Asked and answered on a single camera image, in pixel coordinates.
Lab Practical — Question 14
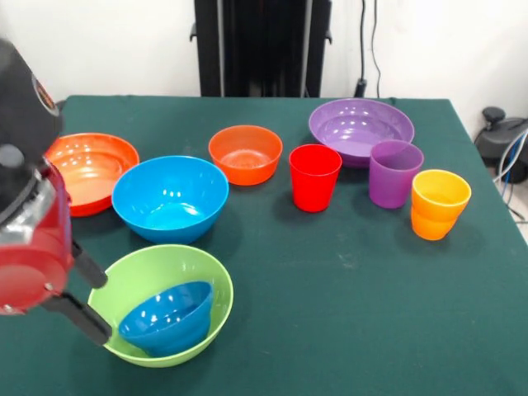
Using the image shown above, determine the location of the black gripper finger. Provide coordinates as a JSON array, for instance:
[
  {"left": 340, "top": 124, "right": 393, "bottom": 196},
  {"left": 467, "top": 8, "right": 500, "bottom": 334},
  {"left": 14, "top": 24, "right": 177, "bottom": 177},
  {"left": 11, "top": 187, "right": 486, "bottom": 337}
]
[
  {"left": 71, "top": 240, "right": 110, "bottom": 290},
  {"left": 40, "top": 291, "right": 114, "bottom": 347}
]

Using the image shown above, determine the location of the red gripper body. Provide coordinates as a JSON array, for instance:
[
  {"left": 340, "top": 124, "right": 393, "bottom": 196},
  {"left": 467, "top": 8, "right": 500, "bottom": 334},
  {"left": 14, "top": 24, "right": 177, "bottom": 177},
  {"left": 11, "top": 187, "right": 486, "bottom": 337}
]
[{"left": 0, "top": 158, "right": 76, "bottom": 317}]

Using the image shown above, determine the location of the green bowl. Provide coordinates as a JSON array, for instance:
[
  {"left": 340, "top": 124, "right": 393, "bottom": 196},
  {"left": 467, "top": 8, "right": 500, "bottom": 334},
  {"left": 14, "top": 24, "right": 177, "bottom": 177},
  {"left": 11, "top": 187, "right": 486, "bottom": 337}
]
[{"left": 87, "top": 243, "right": 235, "bottom": 369}]

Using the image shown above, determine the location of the small dark blue bowl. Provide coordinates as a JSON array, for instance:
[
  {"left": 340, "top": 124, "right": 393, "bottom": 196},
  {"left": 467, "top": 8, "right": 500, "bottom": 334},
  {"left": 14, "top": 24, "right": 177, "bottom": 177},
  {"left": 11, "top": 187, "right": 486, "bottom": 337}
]
[{"left": 118, "top": 280, "right": 215, "bottom": 358}]

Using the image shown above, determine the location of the large orange bowl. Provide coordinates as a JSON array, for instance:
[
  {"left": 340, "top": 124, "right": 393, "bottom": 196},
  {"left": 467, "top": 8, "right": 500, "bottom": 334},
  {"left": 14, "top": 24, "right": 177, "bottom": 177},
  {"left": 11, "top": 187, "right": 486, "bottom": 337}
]
[{"left": 43, "top": 132, "right": 141, "bottom": 218}]

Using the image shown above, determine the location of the large light blue bowl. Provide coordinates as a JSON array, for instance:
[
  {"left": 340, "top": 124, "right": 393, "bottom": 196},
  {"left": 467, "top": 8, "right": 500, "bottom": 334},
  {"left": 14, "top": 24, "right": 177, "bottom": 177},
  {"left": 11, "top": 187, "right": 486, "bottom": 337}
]
[{"left": 111, "top": 155, "right": 230, "bottom": 245}]

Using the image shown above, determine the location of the small orange bowl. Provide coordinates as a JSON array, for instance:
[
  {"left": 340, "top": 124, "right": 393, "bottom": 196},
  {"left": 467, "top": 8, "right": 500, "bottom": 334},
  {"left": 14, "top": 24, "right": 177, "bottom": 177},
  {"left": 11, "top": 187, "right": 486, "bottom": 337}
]
[{"left": 208, "top": 125, "right": 284, "bottom": 186}]

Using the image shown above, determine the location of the red cup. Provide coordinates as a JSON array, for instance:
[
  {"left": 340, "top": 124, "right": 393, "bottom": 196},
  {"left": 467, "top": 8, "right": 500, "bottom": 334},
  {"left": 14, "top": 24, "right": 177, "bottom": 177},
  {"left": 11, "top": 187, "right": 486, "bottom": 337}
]
[{"left": 288, "top": 144, "right": 343, "bottom": 214}]

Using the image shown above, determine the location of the dark green table cloth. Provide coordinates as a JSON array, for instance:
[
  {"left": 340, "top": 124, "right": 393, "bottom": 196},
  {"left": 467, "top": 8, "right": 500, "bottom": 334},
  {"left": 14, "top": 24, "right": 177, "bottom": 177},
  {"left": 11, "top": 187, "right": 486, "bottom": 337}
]
[{"left": 0, "top": 95, "right": 528, "bottom": 396}]

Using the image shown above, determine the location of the purple bowl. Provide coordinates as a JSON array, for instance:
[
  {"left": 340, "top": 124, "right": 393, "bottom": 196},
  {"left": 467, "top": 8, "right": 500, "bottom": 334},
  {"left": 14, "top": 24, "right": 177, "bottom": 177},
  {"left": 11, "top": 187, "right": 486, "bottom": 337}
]
[{"left": 308, "top": 97, "right": 415, "bottom": 169}]

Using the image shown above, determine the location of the purple cup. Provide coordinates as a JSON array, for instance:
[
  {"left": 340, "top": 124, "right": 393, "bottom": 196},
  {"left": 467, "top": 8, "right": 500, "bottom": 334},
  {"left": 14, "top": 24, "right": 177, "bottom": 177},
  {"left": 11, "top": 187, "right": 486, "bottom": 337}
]
[{"left": 368, "top": 139, "right": 426, "bottom": 210}]

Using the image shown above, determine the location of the orange cup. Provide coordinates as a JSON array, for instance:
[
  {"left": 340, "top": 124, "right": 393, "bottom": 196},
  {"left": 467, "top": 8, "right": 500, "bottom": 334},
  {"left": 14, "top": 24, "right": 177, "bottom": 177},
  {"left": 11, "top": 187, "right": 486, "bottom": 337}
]
[{"left": 410, "top": 168, "right": 473, "bottom": 242}]

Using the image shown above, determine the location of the black chair base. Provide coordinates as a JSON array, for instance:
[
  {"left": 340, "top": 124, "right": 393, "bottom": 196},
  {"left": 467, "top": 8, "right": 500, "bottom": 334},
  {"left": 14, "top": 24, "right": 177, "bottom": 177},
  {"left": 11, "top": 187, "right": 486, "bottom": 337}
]
[{"left": 474, "top": 106, "right": 528, "bottom": 185}]

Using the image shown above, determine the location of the black cable with plug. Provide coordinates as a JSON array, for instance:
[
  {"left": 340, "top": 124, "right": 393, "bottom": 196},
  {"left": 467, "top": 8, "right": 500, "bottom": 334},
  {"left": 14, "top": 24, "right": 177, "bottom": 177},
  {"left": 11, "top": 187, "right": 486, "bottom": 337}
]
[{"left": 354, "top": 0, "right": 369, "bottom": 98}]

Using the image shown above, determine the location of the thin black cable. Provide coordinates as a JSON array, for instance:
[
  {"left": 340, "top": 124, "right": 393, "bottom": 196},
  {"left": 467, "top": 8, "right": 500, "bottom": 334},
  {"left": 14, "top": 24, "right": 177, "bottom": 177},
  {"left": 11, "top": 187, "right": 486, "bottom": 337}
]
[{"left": 370, "top": 0, "right": 397, "bottom": 104}]

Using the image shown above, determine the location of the bundle of floor cables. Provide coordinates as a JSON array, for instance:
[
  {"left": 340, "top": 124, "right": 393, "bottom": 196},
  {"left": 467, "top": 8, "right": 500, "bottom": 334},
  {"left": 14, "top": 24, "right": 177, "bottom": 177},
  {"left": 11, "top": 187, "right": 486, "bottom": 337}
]
[{"left": 493, "top": 131, "right": 528, "bottom": 226}]

